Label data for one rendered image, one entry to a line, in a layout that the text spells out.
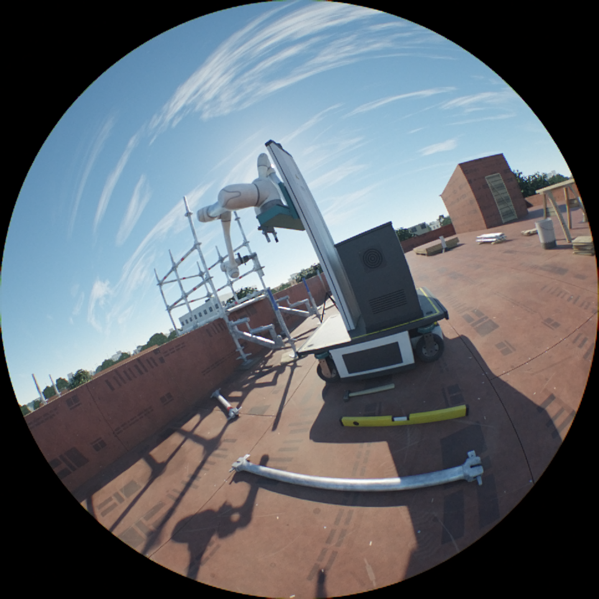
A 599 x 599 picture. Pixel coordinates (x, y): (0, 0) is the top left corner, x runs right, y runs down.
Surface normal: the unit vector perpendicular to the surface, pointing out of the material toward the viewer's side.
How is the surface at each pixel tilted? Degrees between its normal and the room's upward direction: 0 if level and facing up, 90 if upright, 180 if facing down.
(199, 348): 90
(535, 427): 0
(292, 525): 0
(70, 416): 90
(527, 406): 0
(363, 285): 90
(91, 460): 90
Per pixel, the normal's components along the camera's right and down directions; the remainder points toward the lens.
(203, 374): 0.83, -0.31
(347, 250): -0.41, 0.25
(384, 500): -0.39, -0.92
